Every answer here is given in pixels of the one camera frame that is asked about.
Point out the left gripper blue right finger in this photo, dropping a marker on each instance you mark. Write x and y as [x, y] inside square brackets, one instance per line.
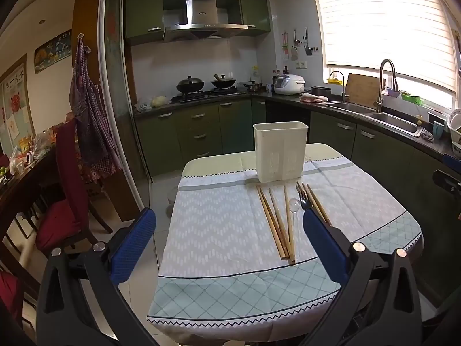
[333, 257]

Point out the black plastic fork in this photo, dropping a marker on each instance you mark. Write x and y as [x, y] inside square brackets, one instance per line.
[304, 200]

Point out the tan wooden chopstick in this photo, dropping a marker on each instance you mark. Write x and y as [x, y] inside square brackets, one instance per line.
[281, 230]

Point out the small steel pot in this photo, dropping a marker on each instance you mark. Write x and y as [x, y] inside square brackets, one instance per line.
[253, 86]

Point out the pale wooden chopstick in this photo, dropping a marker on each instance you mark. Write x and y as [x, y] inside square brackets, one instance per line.
[288, 214]

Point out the black gas stove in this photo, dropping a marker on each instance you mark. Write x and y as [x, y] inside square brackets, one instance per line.
[214, 93]

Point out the light wooden chopstick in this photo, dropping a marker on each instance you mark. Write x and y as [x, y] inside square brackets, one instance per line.
[270, 221]

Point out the white plastic utensil holder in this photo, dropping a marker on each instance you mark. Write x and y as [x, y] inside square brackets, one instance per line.
[280, 150]

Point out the dark wooden chopstick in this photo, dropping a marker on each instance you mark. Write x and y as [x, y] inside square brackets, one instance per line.
[298, 184]

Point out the clear plastic spoon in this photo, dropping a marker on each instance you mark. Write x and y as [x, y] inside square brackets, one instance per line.
[294, 207]

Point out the hanging kitchen utensils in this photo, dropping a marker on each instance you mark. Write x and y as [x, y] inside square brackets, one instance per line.
[292, 48]

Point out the steel double sink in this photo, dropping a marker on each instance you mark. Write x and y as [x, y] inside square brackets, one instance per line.
[384, 118]

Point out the brown wooden chopstick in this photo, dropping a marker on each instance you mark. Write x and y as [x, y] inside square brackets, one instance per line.
[267, 195]

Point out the black wok with lid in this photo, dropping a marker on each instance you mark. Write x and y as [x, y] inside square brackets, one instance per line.
[190, 85]

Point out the steel range hood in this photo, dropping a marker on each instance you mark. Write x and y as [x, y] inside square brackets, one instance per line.
[202, 19]

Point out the purple checked apron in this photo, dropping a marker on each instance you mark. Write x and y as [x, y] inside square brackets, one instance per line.
[96, 143]

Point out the olive brown chopstick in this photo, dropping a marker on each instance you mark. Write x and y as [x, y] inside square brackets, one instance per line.
[319, 206]

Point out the patterned tablecloth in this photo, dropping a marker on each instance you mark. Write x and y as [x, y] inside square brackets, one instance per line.
[237, 264]

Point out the wooden cutting board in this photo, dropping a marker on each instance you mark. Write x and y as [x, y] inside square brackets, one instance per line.
[363, 89]

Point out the dark brown chopstick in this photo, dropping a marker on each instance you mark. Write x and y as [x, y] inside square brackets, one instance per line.
[306, 190]

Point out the red dining chair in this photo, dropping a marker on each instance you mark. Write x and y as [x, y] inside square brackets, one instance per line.
[66, 222]

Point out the black pot on counter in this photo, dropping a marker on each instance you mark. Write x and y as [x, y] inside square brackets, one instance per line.
[321, 91]

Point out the sliding glass door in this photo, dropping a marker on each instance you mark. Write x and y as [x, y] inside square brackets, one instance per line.
[128, 189]

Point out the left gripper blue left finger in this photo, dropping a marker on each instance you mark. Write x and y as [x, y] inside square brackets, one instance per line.
[128, 244]

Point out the pink cloth on counter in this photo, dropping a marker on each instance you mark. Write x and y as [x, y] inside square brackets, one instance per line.
[309, 98]

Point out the white rice cooker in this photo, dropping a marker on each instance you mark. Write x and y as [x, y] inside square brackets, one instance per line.
[289, 84]

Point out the black pan with handle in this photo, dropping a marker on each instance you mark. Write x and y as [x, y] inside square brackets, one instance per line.
[222, 81]

